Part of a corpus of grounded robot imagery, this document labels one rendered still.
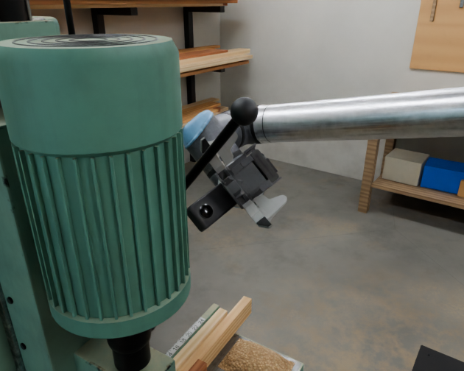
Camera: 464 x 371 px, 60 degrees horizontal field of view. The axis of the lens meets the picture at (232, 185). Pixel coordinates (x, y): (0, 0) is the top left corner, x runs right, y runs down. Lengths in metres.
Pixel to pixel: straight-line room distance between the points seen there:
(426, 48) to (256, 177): 3.06
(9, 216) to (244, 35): 3.88
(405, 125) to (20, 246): 0.64
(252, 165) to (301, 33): 3.37
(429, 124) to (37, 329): 0.69
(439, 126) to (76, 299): 0.63
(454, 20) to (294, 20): 1.30
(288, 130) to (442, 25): 2.81
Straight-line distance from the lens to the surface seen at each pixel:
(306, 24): 3.95
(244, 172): 0.64
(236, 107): 0.49
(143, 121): 0.38
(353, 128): 0.82
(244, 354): 0.84
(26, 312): 0.63
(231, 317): 0.89
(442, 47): 3.60
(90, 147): 0.38
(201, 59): 3.50
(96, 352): 0.67
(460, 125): 0.79
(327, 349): 2.17
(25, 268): 0.57
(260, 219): 0.57
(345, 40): 3.82
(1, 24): 0.51
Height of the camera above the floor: 1.54
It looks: 24 degrees down
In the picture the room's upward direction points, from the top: straight up
